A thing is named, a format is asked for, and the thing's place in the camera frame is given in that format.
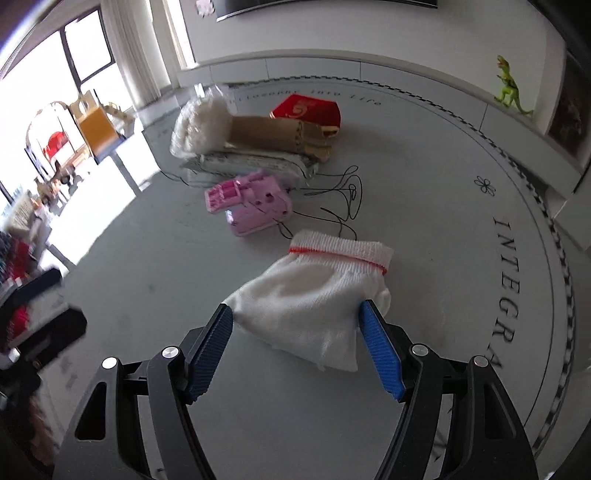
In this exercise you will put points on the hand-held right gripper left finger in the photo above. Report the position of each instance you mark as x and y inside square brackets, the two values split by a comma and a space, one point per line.
[210, 355]

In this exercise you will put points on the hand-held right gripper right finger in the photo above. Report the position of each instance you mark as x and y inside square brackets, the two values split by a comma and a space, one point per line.
[383, 355]

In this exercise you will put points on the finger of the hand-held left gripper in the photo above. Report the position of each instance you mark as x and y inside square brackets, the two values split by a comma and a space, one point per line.
[60, 334]
[37, 286]

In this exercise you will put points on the white knit glove red trim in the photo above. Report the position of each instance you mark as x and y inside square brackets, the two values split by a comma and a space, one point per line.
[314, 300]

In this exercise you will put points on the white arched toy shelf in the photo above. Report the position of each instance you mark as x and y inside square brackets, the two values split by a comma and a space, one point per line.
[53, 138]

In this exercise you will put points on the pink plastic toy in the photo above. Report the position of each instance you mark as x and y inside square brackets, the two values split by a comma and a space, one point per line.
[254, 203]

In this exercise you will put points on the orange wooden toy chair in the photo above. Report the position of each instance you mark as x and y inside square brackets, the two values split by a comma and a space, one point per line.
[97, 127]

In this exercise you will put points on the white printed wrapper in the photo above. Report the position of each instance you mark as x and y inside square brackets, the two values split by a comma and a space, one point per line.
[249, 164]

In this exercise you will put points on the clear plastic bag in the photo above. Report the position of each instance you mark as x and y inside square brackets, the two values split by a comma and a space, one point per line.
[203, 124]

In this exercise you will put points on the crumpled corrugated cardboard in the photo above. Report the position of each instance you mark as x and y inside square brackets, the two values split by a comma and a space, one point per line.
[272, 131]

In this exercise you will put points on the red packet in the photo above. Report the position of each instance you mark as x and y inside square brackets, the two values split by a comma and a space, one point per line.
[309, 110]

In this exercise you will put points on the white curtains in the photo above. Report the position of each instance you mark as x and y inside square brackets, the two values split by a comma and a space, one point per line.
[138, 50]

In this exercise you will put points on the white shelf unit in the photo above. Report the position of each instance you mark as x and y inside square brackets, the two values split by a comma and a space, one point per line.
[577, 152]

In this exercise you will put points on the green dinosaur toy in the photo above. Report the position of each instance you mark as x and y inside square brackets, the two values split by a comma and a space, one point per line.
[510, 87]

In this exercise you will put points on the dried flowers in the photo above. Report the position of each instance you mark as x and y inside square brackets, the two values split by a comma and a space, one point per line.
[570, 120]

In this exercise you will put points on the black television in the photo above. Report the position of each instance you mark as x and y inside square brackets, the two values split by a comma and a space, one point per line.
[323, 7]

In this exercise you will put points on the white wall ornament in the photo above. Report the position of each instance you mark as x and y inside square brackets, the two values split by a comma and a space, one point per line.
[205, 7]

